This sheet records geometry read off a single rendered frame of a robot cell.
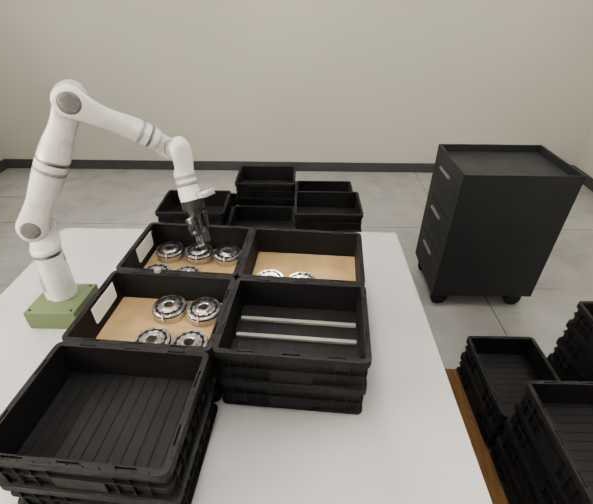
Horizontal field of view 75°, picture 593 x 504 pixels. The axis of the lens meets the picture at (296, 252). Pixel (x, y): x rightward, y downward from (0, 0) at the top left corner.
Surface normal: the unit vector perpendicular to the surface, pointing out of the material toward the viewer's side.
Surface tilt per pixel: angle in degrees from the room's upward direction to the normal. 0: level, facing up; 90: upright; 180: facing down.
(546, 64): 90
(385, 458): 0
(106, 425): 0
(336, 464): 0
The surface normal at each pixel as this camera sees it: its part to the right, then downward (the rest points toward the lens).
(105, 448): 0.00, -0.82
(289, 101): -0.02, 0.58
